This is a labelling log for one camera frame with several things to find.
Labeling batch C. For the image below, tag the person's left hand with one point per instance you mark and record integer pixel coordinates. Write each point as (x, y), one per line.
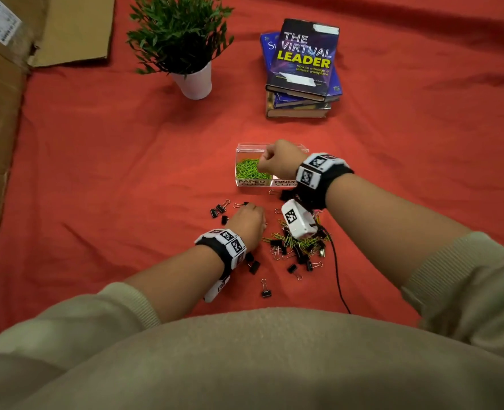
(247, 226)

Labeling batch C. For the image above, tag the person's right hand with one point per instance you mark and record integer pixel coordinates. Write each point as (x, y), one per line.
(282, 160)

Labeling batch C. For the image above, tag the small black binder clip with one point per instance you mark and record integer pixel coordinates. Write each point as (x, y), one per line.
(220, 208)
(214, 213)
(245, 204)

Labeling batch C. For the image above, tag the clear two-compartment plastic box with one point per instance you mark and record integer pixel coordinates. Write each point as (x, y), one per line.
(245, 151)

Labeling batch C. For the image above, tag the pile of black binder clips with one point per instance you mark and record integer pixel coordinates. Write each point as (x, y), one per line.
(254, 267)

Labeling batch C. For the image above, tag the person's left forearm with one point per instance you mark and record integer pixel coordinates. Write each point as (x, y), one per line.
(175, 281)

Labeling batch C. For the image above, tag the person's right forearm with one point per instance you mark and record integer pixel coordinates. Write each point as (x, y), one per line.
(388, 226)

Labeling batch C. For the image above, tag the brown cardboard box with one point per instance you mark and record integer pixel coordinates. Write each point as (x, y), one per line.
(0, 145)

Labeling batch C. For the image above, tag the black wristband with marker tiles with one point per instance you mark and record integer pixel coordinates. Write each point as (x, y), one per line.
(320, 175)
(224, 247)

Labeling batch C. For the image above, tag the brown book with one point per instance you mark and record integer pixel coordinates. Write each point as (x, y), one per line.
(297, 113)

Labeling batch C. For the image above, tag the dark purple book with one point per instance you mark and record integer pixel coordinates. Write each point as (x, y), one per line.
(303, 59)

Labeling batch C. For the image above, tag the blue book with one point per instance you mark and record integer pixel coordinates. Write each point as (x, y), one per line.
(267, 46)

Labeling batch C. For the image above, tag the red cloth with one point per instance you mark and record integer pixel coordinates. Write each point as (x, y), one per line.
(405, 145)

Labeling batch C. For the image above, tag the beige sweater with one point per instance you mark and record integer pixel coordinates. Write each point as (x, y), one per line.
(256, 362)

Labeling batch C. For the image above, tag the green plant in white pot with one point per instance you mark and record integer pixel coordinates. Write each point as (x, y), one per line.
(179, 34)

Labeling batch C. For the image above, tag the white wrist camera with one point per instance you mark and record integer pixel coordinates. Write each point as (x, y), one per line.
(299, 219)
(215, 290)

